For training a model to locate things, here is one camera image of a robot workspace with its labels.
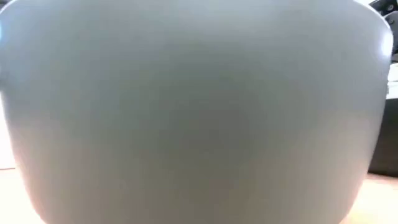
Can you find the dark grey bowl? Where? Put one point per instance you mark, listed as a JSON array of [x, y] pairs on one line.
[[199, 112]]

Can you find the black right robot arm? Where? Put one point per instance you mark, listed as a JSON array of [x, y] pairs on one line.
[[387, 5]]

